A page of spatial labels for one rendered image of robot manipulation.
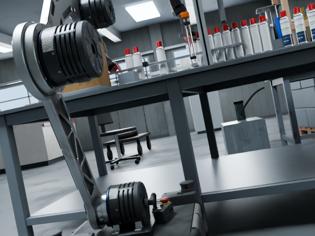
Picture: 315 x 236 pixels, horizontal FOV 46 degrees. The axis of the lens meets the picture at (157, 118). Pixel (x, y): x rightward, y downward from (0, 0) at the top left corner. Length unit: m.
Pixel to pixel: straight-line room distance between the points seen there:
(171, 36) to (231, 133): 6.31
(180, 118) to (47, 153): 7.02
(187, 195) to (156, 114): 8.73
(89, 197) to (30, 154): 7.51
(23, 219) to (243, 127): 2.97
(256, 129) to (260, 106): 5.81
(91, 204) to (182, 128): 0.65
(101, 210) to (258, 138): 3.34
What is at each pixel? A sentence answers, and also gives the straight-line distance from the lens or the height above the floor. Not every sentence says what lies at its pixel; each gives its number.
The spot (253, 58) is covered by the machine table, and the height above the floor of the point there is 0.82.
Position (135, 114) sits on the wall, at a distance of 10.43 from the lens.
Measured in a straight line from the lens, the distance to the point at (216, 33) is 2.22.
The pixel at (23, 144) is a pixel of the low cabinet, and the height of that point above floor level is 0.57.
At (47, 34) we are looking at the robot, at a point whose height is 0.93.
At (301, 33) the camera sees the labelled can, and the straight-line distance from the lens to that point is 2.22.
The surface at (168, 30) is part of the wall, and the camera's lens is 10.49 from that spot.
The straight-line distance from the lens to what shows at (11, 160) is 2.20.
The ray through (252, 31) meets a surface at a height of 1.01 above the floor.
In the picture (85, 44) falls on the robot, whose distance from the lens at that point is 1.07.
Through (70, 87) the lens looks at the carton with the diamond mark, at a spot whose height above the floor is 0.88.
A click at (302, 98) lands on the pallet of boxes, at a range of 4.95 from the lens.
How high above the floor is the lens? 0.65
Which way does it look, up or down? level
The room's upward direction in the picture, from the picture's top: 11 degrees counter-clockwise
